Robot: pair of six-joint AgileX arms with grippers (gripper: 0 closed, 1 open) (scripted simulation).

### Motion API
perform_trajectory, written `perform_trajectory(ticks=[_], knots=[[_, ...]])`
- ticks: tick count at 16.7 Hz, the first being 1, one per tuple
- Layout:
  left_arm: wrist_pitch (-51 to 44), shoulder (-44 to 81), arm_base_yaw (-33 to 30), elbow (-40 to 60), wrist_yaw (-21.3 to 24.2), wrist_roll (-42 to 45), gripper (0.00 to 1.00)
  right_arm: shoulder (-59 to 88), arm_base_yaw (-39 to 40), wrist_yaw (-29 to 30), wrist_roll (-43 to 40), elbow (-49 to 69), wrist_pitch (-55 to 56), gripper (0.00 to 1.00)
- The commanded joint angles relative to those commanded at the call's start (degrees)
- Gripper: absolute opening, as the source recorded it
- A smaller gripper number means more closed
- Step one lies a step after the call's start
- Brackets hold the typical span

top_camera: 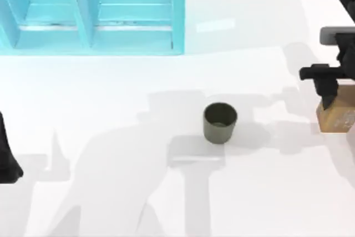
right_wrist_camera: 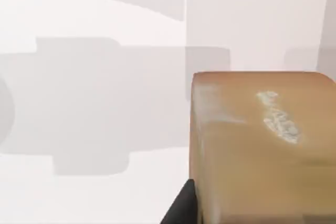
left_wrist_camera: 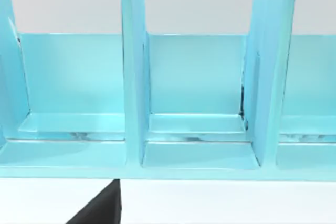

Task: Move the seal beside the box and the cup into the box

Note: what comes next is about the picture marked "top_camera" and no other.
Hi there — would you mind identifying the brown cardboard box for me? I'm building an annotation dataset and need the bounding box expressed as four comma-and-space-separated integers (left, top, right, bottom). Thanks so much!
316, 80, 355, 134

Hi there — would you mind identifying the pale grey rounded box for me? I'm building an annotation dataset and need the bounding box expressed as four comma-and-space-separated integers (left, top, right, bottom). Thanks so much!
319, 26, 355, 46

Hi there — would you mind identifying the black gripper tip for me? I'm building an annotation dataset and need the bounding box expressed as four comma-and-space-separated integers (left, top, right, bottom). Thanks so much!
0, 112, 24, 185

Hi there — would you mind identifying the dark green cup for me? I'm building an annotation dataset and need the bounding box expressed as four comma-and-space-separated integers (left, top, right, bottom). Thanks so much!
202, 102, 239, 145

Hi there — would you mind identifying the light blue rack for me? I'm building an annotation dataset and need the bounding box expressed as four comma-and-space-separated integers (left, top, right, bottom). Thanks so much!
0, 0, 185, 56

